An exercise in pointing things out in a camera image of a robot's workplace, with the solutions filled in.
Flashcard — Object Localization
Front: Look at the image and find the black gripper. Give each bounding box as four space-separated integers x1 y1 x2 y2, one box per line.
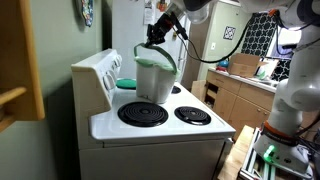
144 13 178 47

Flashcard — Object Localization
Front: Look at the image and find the white dust bin green lid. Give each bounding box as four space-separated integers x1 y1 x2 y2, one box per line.
133 42 182 105

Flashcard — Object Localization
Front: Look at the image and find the white paper note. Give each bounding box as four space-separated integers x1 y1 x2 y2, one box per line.
143 0 155 26

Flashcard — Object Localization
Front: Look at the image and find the white refrigerator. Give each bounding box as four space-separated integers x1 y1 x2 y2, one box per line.
111 0 193 83

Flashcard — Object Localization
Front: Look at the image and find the orange red fridge magnet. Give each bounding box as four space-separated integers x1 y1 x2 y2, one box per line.
156 0 169 13

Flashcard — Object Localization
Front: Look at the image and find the green round pad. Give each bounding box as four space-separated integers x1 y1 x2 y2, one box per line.
115 78 138 90

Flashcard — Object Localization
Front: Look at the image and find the blue round object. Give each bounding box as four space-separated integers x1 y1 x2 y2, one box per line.
218 59 230 69

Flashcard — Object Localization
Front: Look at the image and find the small black coil burner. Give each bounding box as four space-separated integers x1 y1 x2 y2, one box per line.
174 106 212 126

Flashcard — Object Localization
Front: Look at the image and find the open cardboard box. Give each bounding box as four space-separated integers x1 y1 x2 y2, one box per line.
227 53 270 79

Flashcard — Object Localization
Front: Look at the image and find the black white patterned curtain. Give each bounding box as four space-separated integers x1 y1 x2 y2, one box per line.
240 12 278 58

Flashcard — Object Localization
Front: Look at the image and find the wooden kitchen cabinet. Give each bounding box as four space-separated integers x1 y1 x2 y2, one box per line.
204 68 320 141

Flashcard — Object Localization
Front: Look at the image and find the white electric stove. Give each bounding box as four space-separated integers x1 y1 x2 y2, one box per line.
70 48 237 180

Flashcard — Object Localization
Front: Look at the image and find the wooden spice rack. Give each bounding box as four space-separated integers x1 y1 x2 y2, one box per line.
0 0 46 134

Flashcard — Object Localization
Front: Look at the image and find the wooden robot platform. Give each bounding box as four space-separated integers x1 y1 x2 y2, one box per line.
217 124 256 180

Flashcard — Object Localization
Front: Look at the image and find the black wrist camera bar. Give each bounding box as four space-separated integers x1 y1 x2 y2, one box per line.
172 19 189 41

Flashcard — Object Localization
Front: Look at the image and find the floral decorative wall plate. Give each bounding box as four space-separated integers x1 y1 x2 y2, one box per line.
80 0 95 28

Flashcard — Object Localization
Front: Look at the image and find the patterned square wall tile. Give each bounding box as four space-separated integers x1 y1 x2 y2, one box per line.
222 25 237 41

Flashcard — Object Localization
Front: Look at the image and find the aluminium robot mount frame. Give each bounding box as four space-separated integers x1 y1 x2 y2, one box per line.
239 128 315 180

